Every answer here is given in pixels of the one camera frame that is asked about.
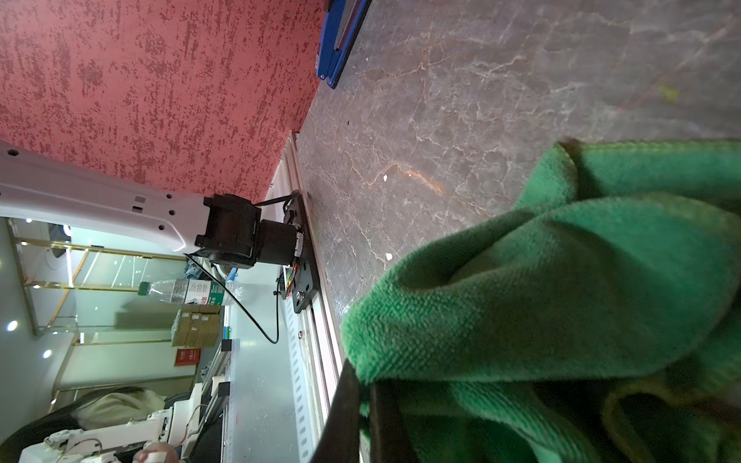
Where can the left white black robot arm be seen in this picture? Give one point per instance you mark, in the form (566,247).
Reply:
(223,228)

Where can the green microfiber cloth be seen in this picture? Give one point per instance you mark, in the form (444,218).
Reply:
(596,321)

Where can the cardboard box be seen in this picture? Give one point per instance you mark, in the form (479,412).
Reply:
(197,327)

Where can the blue stapler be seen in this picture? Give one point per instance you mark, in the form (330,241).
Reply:
(341,25)

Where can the aluminium front rail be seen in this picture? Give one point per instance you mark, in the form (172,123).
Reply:
(314,352)

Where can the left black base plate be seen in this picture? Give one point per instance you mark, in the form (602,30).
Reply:
(301,278)

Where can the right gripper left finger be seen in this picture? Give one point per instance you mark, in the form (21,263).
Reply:
(340,439)

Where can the clear plastic water bottle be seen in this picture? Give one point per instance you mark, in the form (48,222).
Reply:
(187,292)

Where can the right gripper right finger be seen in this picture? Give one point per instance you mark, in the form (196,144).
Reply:
(389,440)

